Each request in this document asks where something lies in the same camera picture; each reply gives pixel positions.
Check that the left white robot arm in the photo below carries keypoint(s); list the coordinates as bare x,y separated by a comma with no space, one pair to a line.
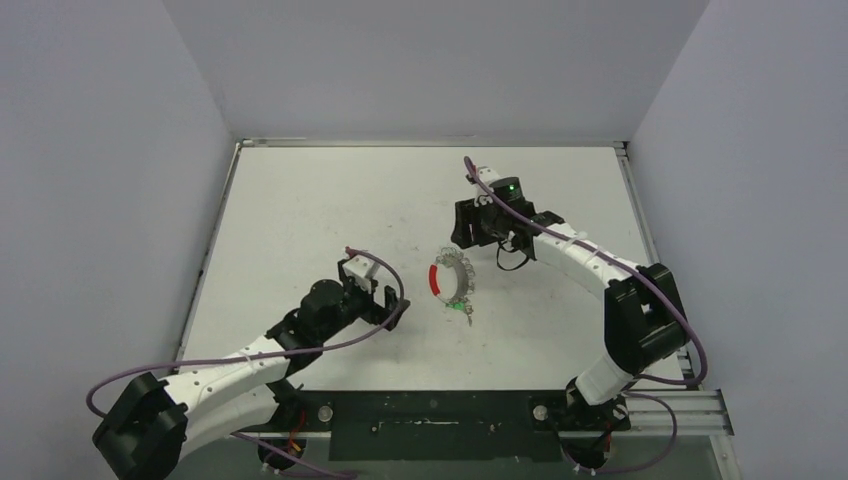
158,421

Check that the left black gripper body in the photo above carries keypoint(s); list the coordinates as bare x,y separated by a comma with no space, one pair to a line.
357,303

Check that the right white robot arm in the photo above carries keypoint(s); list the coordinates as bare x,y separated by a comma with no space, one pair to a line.
641,305

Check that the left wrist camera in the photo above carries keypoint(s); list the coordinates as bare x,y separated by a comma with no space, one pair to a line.
361,270

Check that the large keyring with small rings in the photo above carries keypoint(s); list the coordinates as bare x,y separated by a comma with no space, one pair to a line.
451,276

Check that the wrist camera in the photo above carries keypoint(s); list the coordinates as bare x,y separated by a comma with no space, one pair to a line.
361,270
486,175

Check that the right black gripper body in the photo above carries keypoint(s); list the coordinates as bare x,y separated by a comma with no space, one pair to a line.
473,226

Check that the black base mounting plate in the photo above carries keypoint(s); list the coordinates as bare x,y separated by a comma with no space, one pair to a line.
445,425

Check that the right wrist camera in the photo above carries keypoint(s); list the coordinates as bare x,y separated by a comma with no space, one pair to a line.
486,175

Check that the aluminium frame rail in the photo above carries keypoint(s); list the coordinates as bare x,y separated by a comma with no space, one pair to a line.
697,412

